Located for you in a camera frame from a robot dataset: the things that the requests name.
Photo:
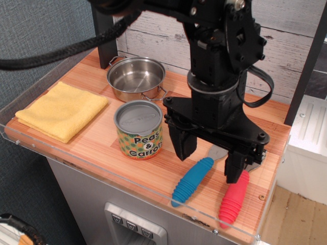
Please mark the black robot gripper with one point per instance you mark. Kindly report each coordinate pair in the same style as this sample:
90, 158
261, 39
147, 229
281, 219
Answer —
220, 120

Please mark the peas and carrots toy can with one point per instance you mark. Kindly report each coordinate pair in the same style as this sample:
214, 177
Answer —
139, 128

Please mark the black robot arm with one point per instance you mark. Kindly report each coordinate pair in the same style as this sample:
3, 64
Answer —
225, 44

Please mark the stainless steel pot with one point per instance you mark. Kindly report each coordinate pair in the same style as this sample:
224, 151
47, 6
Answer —
136, 78

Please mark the white toy sink unit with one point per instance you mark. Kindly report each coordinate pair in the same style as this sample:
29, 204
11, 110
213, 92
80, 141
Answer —
303, 168

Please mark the grey toy fridge cabinet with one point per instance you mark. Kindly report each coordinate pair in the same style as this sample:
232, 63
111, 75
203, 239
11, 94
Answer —
132, 205

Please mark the yellow folded cloth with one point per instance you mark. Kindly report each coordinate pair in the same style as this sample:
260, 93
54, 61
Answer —
62, 112

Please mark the blue handled toy fork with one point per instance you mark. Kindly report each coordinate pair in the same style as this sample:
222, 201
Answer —
191, 180

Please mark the red handled toy spoon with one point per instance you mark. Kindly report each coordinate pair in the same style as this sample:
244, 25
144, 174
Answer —
233, 200

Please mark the black right frame post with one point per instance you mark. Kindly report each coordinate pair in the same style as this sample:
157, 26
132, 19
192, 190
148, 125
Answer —
307, 69

